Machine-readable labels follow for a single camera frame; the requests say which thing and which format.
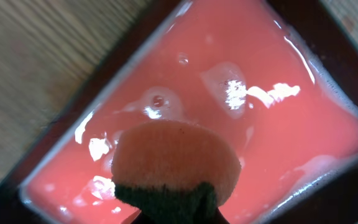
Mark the orange and green sponge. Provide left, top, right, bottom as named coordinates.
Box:
left=111, top=120, right=241, bottom=223

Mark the dark tray with red water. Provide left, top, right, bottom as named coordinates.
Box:
left=0, top=1, right=358, bottom=223

